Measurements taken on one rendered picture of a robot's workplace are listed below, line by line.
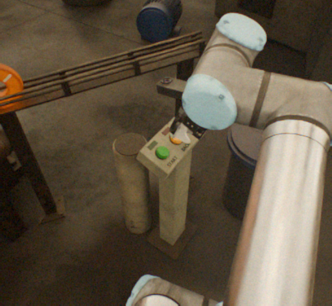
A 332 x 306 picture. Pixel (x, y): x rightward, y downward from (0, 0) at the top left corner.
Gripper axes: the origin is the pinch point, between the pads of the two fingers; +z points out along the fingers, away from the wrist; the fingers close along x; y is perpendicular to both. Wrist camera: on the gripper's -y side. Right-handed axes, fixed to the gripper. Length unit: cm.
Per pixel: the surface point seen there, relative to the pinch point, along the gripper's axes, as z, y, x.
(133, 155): 22.3, -7.9, -0.1
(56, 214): 83, -26, -16
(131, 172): 30.2, -5.6, -1.6
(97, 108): 98, -62, 54
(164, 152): 9.3, 0.7, -0.5
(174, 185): 24.4, 8.8, 1.9
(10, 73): 13, -51, -10
